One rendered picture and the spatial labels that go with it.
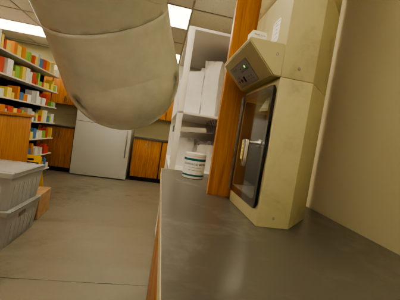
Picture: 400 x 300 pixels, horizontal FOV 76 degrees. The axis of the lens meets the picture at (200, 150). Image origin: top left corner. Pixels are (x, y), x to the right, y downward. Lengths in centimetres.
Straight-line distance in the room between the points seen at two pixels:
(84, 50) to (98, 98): 4
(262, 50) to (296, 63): 12
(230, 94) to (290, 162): 46
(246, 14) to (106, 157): 489
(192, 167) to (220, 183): 36
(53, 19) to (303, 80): 76
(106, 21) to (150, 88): 6
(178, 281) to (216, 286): 7
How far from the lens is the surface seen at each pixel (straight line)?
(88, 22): 20
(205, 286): 50
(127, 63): 21
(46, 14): 21
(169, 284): 49
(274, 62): 85
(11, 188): 267
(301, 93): 87
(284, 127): 84
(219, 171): 116
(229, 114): 116
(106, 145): 576
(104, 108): 23
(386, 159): 108
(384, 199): 107
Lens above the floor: 119
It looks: 3 degrees down
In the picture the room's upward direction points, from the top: 9 degrees clockwise
